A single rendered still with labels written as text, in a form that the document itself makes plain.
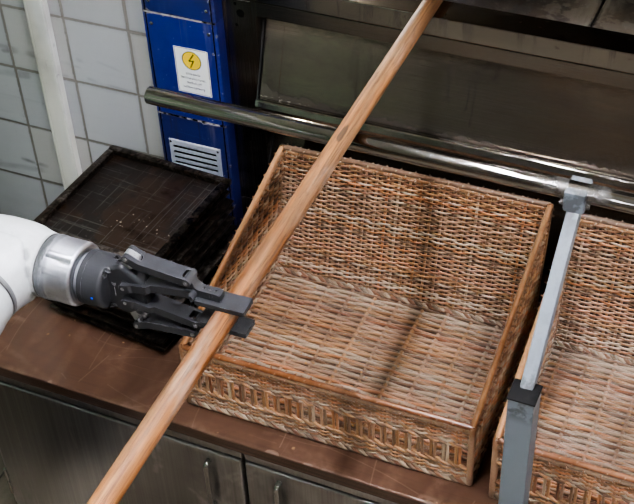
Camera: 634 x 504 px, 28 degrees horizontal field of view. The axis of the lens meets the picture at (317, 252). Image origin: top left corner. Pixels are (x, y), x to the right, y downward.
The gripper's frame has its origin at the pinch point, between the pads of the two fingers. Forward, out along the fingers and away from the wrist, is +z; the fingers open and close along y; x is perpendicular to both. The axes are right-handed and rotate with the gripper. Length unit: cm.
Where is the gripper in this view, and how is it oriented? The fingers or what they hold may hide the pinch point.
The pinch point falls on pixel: (225, 312)
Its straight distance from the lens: 162.3
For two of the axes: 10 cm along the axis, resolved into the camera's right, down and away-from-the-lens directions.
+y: 0.3, 7.5, 6.6
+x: -3.8, 6.2, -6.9
